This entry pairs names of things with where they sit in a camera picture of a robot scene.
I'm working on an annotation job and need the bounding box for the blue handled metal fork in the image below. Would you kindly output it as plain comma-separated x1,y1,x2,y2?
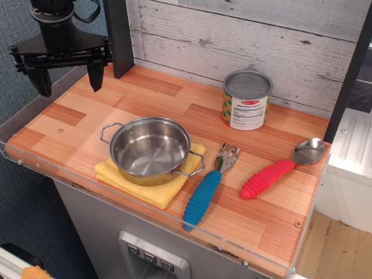
183,143,241,231

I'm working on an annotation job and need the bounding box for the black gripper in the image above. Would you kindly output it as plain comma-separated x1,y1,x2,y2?
8,20,113,97

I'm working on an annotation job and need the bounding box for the red handled metal spoon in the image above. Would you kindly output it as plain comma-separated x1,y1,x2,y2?
240,138,326,199

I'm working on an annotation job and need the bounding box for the black cable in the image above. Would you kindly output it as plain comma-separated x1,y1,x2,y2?
71,0,102,25

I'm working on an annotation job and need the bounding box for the dark vertical post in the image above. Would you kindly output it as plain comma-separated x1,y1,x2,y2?
103,0,134,78
323,1,371,144

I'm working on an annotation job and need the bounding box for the dark vertical post left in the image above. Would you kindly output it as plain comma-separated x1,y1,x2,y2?
103,0,134,78

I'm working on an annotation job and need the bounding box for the toy food can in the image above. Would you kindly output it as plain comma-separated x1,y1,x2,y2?
221,68,273,131

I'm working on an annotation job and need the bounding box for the orange object bottom left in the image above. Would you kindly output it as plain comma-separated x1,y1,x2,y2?
21,266,51,279

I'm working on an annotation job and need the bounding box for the stainless steel pot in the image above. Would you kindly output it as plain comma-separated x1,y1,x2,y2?
99,116,205,186

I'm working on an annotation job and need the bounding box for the white toy sink unit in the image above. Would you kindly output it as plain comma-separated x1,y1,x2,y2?
314,108,371,233

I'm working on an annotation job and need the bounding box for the yellow folded cloth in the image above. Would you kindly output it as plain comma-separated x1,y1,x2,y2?
94,159,188,209

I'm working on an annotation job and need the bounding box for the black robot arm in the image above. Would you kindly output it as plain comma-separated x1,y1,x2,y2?
8,1,113,98

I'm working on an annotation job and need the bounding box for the clear acrylic table guard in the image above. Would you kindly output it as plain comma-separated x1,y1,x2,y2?
5,66,328,278

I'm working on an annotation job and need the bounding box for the grey cabinet with dispenser panel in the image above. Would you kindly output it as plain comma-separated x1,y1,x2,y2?
55,181,261,278

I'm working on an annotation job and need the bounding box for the black white object bottom left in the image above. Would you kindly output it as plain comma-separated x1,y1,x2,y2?
1,243,44,278

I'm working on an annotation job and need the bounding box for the dark vertical post right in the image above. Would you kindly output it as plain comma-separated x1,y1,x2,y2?
323,1,371,144

